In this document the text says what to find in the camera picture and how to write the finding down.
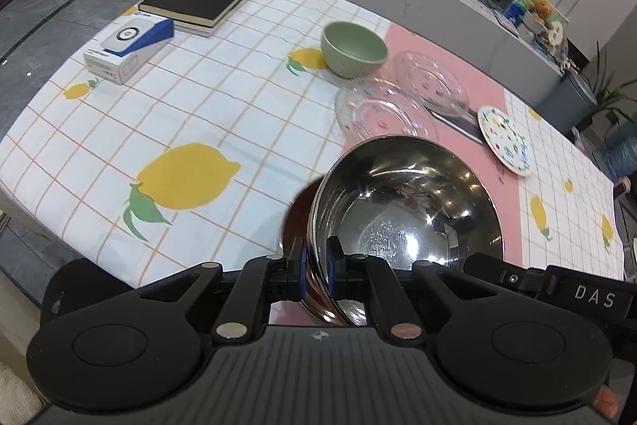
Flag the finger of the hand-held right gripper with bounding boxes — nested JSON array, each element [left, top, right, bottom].
[[464, 253, 549, 302]]

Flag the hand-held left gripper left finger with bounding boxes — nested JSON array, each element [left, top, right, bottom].
[[135, 238, 307, 344]]

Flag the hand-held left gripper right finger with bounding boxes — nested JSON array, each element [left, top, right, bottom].
[[325, 236, 498, 342]]

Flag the steel bowl with orange outside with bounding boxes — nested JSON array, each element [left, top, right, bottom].
[[281, 135, 504, 326]]

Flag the white fruit-painted plate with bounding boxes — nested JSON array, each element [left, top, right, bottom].
[[478, 105, 534, 177]]

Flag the clear glass plate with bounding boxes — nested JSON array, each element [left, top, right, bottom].
[[393, 51, 471, 117], [336, 79, 439, 142]]

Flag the green ceramic bowl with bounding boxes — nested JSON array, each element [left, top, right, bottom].
[[321, 22, 389, 78]]

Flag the grey trash bin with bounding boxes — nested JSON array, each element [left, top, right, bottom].
[[535, 69, 598, 132]]

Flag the checked lemon-print tablecloth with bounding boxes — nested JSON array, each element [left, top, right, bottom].
[[0, 0, 625, 301]]

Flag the green potted plant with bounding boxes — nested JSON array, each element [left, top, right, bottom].
[[592, 41, 637, 119]]

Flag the pink placemat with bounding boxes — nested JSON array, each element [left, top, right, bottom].
[[269, 22, 523, 326]]

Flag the colourful toy boxes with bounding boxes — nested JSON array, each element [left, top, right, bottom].
[[504, 0, 571, 57]]

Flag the white and blue box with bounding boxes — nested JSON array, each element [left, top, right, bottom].
[[83, 16, 175, 84]]

